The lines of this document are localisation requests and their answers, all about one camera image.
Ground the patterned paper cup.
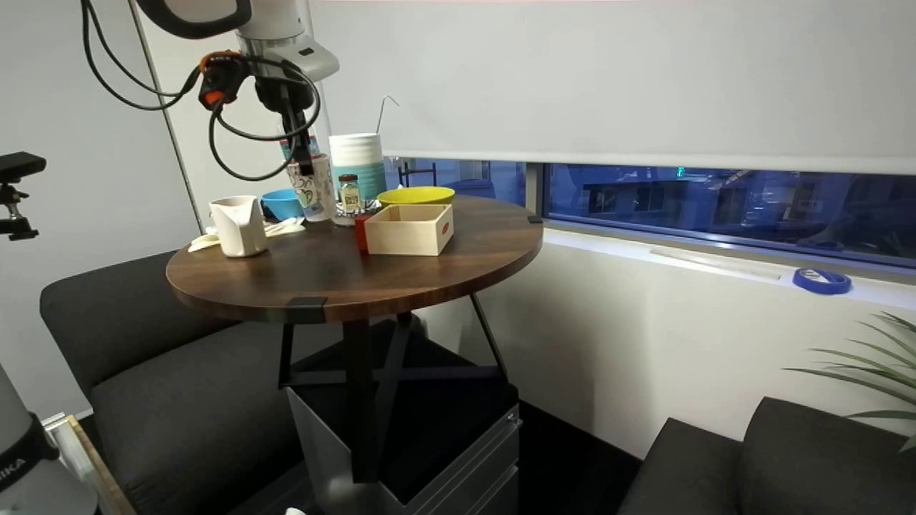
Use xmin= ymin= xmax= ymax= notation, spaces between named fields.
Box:
xmin=286 ymin=154 xmax=337 ymax=223

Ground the white ceramic mug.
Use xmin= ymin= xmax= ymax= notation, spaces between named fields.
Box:
xmin=208 ymin=195 xmax=268 ymax=258

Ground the white and teal canister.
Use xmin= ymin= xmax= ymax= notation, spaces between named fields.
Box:
xmin=328 ymin=132 xmax=388 ymax=205

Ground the blue bowl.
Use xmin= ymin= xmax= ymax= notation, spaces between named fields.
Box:
xmin=260 ymin=188 xmax=306 ymax=222

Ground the small spice jar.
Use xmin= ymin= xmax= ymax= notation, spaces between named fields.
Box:
xmin=338 ymin=174 xmax=364 ymax=215

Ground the white cloth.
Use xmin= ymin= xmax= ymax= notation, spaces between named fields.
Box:
xmin=187 ymin=216 xmax=308 ymax=253

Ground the yellow bowl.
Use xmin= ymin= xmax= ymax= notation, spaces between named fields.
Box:
xmin=376 ymin=186 xmax=457 ymax=209

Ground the light wooden box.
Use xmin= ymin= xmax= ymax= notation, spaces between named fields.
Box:
xmin=364 ymin=203 xmax=455 ymax=257

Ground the dark grey sofa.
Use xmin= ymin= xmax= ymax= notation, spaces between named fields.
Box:
xmin=39 ymin=250 xmax=373 ymax=515

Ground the white roller blind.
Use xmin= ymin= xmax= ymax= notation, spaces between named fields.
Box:
xmin=308 ymin=0 xmax=916 ymax=177

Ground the grey filing cabinet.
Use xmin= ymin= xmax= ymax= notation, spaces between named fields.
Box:
xmin=286 ymin=381 xmax=522 ymax=515

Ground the wooden framed board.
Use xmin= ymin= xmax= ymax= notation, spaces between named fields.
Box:
xmin=42 ymin=413 xmax=138 ymax=515

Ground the window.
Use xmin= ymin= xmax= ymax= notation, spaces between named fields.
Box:
xmin=383 ymin=157 xmax=916 ymax=270

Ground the blue tape roll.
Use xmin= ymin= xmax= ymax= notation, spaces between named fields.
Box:
xmin=792 ymin=268 xmax=853 ymax=295

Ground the dark grey armchair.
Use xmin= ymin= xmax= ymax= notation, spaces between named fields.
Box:
xmin=617 ymin=396 xmax=916 ymax=515

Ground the green plant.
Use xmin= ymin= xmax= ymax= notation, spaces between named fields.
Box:
xmin=783 ymin=310 xmax=916 ymax=456

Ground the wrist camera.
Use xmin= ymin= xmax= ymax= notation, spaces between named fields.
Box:
xmin=198 ymin=50 xmax=248 ymax=110

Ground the thin metal wire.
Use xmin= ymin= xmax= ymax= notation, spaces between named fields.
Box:
xmin=376 ymin=94 xmax=401 ymax=135

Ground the camera on mount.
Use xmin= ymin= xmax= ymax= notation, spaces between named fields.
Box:
xmin=0 ymin=151 xmax=48 ymax=242

